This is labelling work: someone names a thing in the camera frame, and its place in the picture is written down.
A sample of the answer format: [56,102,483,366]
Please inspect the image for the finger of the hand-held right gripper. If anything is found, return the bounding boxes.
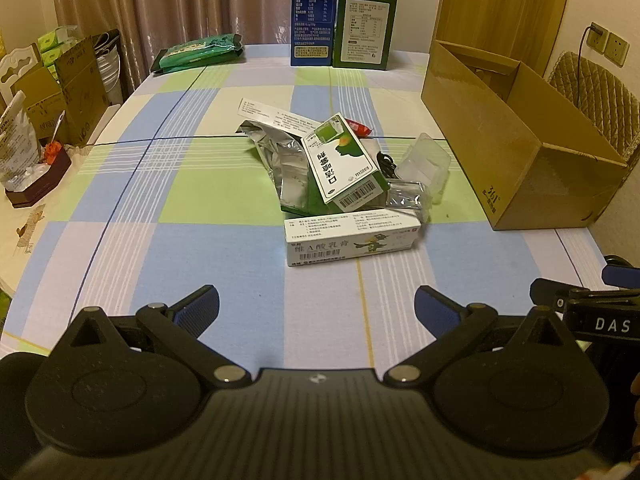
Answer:
[602,255,640,288]
[530,277,571,313]

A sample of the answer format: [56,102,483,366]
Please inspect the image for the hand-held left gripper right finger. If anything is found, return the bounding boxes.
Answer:
[384,285,588,389]

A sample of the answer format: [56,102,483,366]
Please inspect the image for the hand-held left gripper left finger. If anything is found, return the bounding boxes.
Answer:
[50,285,251,391]

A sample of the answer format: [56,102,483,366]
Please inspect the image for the long white ointment box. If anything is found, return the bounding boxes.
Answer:
[284,208,422,269]

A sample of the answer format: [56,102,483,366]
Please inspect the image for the small clear foil sachet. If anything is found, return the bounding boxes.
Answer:
[384,177,432,223]

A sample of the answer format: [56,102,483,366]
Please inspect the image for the cardboard box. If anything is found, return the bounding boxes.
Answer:
[421,40,630,231]

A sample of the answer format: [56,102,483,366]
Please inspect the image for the clear plastic case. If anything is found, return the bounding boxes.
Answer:
[399,132,452,204]

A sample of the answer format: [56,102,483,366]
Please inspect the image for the black cable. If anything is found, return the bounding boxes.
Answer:
[374,150,402,179]

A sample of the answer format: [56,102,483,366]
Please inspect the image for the silver foil packet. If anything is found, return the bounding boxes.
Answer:
[236,120,321,213]

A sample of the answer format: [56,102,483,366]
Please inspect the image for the white green spray box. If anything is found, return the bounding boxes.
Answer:
[300,115,392,212]

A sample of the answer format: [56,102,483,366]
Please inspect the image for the white Mecobalamin tablets box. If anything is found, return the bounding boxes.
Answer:
[239,97,323,133]

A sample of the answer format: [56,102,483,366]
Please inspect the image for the plaid-clothed desktop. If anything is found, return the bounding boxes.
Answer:
[0,42,621,376]

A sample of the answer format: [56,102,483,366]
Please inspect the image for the dark wooden tray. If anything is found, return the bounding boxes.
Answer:
[5,147,72,209]

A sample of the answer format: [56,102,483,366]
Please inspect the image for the white plastic bag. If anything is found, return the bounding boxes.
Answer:
[0,89,42,191]

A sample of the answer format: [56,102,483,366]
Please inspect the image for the printed brown cardboard carton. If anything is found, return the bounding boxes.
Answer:
[12,35,109,147]

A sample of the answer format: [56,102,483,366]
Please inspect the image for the green plastic packet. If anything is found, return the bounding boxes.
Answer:
[152,33,244,75]

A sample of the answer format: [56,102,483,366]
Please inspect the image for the tall green carton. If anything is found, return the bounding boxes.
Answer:
[331,0,401,71]

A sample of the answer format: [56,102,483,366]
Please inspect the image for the green tissue packs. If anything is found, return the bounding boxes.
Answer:
[37,26,86,68]

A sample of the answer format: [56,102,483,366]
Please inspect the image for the wooden door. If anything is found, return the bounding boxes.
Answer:
[440,0,576,63]

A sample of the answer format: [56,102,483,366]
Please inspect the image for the white chair back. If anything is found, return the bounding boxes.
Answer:
[0,44,42,108]

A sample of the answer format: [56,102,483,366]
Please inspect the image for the beige curtain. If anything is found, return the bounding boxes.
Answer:
[50,0,373,96]

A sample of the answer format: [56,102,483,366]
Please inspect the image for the tall blue carton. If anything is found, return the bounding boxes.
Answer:
[290,0,340,67]

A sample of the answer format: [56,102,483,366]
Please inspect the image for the orange-handled tool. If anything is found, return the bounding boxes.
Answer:
[44,110,66,165]

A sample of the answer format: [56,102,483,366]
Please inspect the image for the dark charging cable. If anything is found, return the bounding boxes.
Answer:
[576,22,602,97]

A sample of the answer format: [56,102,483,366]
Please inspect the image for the wall outlet with plug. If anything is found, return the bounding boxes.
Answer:
[586,22,610,52]

